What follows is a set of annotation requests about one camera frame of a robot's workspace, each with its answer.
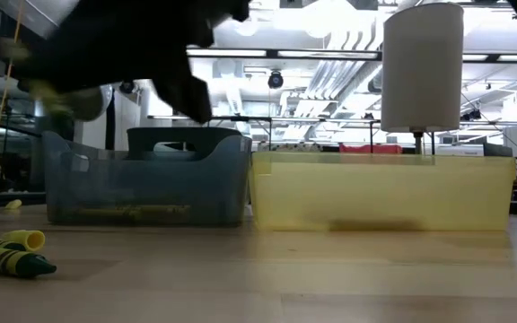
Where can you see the teal plastic bin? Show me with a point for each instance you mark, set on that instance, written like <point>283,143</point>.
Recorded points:
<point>142,139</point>

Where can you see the smoky grey translucent bin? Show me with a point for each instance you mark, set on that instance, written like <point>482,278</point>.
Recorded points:
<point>151,184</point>

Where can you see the yellow translucent plastic bin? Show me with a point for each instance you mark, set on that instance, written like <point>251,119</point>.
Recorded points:
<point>375,193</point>

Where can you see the red background object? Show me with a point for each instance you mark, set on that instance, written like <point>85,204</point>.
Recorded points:
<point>361,149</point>

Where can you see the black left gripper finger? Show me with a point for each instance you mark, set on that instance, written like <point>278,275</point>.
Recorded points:
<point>186,96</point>
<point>222,11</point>

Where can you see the white cylinder shade table lamp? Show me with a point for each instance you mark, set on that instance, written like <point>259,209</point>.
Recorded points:
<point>422,67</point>

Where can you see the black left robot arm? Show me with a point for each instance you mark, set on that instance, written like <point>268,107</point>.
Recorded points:
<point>47,58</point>

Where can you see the round ceiling lamp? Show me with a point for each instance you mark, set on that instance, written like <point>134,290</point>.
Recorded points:
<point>247,28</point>

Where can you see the black ceiling camera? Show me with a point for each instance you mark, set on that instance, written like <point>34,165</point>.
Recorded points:
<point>275,80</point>
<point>127,87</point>

